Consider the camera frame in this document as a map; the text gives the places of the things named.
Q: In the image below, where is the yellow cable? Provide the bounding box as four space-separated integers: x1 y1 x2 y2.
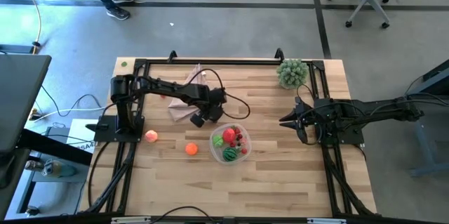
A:
13 0 42 55

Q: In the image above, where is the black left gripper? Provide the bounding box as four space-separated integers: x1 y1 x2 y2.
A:
190 88 228 129

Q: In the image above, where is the black desk beam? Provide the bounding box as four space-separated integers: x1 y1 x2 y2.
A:
19 129 94 167

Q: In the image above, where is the toy peach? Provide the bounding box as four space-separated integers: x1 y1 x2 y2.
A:
144 129 159 143

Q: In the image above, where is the clear plastic tupperware container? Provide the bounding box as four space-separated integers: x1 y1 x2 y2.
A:
209 122 253 165

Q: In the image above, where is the white metal bracket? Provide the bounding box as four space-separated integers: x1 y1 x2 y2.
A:
307 218 347 224
110 216 152 224

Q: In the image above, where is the grey blue desk frame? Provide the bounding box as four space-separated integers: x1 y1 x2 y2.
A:
408 58 449 178

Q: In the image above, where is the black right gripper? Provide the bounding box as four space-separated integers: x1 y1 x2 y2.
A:
279 96 316 145

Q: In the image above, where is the black aluminium table frame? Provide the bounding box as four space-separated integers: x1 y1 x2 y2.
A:
79 48 380 224

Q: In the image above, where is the orange toy fruit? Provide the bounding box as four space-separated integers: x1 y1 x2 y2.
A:
185 142 199 157

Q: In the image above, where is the red toy pepper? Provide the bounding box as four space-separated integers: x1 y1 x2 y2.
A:
222 128 236 143

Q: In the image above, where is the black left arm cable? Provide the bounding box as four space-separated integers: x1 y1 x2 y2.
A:
182 68 251 120

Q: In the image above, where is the pink folded cloth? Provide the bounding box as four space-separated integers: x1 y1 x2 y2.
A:
167 62 211 122

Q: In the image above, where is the green succulent in patterned pot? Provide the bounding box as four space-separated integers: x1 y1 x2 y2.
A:
276 58 310 91

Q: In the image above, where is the grey desk top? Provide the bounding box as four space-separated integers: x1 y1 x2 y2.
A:
0 54 53 153

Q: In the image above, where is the green striped toy watermelon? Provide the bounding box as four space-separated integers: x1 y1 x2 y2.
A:
222 147 239 163

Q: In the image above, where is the white printed sheet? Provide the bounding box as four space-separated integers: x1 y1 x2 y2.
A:
66 118 99 154

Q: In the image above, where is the teal bottle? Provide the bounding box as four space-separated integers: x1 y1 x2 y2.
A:
41 159 78 179

